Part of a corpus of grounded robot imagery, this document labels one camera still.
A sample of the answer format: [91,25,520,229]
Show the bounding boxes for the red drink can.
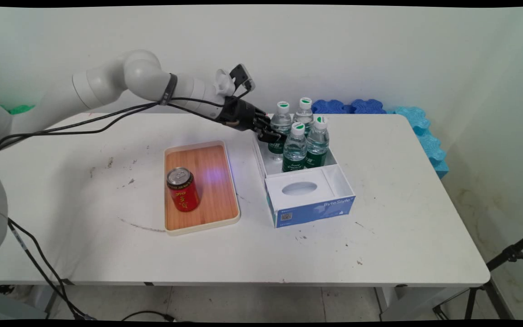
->
[166,167,201,213]

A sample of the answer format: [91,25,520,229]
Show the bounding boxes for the green foam mat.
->
[0,104,36,115]

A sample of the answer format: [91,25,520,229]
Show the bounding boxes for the black floor cable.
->
[120,310,195,323]

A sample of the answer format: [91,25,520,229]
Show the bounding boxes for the light blue foam mat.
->
[386,106,450,179]

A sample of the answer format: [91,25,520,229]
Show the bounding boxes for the water bottle with green label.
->
[282,122,309,173]
[268,101,293,162]
[293,97,316,137]
[306,116,331,169]

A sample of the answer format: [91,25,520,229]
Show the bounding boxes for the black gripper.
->
[217,95,288,144]

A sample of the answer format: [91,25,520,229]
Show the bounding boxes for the black hanging cable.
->
[6,217,96,321]

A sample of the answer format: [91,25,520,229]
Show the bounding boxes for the wooden tray with cream rim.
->
[164,140,242,236]

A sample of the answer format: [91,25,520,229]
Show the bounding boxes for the grey table leg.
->
[43,285,64,319]

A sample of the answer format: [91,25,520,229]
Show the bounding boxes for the black tripod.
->
[433,228,523,321]

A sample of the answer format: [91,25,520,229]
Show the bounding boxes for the white box with blue front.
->
[252,125,357,229]

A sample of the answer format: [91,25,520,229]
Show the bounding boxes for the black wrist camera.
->
[229,63,256,93]

